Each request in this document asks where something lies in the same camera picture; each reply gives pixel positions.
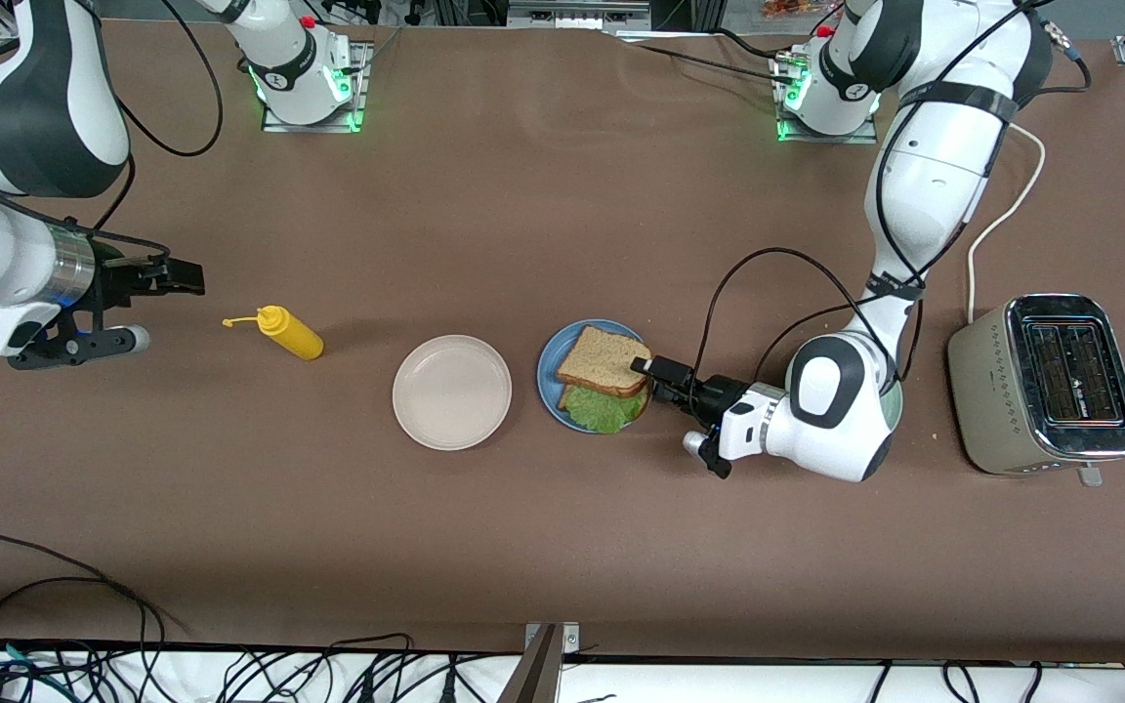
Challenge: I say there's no brown toast bread slice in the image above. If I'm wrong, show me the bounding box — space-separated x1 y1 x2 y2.
555 325 655 400
557 383 653 419

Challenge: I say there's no green lettuce leaf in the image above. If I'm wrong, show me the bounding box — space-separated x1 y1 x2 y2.
562 385 650 436

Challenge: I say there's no yellow mustard squeeze bottle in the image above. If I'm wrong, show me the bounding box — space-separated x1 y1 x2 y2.
222 305 325 361

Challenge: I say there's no blue plate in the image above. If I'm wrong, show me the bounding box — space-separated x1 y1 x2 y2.
536 318 658 434

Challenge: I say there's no beige plate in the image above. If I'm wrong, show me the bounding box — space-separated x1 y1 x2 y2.
392 334 514 452

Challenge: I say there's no beige chrome toaster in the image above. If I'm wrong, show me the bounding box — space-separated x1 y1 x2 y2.
947 293 1125 487

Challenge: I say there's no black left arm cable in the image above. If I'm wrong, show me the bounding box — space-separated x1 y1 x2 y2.
693 0 1097 393

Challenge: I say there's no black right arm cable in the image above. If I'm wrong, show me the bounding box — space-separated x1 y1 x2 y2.
84 0 226 265

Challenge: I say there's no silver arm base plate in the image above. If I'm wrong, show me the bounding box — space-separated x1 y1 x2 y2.
775 54 880 145
260 41 373 135

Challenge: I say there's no black loose cable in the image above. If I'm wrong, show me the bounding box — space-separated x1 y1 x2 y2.
0 532 188 636
0 576 168 703
326 633 419 703

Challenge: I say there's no grey metal table bracket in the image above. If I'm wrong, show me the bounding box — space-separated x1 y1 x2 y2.
499 622 583 703

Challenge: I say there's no black cable behind arm base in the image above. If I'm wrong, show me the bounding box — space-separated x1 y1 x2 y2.
621 39 803 85

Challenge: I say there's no silver aluminium frame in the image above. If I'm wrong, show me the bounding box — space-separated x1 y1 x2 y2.
507 0 651 30

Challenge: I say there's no white toaster power cable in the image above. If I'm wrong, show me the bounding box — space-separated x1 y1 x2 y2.
967 120 1048 325

